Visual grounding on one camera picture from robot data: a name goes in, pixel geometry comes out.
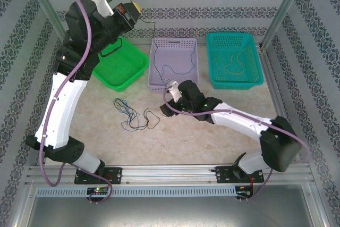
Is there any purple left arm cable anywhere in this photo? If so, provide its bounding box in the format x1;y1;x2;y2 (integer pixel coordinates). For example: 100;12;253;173
38;0;114;204

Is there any teal perforated plastic basket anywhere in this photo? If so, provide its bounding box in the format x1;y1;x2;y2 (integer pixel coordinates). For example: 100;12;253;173
206;32;265;90

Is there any grey slotted cable duct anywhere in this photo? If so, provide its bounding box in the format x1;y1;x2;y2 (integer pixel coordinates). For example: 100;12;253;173
36;186;237;197

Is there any aluminium table edge rail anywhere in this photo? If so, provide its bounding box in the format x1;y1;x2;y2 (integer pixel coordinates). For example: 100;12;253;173
116;39;262;47
259;47;303;165

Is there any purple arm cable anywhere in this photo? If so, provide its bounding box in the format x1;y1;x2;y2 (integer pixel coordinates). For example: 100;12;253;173
162;87;311;203
38;0;114;204

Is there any black thin cable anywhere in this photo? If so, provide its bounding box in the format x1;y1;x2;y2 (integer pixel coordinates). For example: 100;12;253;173
129;108;161;131

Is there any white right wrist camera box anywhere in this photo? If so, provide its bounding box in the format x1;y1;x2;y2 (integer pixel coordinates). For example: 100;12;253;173
165;80;182;103

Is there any bundle of thin wires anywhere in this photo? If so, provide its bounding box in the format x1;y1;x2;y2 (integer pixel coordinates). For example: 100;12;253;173
113;98;141;130

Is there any purple perforated plastic tray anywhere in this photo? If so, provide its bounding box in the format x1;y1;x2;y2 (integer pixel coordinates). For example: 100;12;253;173
147;37;200;94

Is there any black left gripper wire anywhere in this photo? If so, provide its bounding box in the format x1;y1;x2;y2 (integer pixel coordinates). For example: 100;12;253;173
100;37;123;58

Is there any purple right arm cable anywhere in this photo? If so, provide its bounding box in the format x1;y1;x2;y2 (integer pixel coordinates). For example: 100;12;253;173
162;87;311;203

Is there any green perforated plastic basket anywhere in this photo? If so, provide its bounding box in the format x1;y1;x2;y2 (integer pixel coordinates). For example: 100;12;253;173
91;36;150;93

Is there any aluminium mounting rail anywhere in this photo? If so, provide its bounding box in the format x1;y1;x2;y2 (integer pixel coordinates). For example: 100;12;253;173
25;164;316;185

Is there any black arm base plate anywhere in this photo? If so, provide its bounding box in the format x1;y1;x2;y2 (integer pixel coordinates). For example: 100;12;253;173
215;165;265;184
74;167;123;185

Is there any grey metal sheet panel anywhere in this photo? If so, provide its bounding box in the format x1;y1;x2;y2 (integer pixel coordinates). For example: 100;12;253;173
15;184;326;227

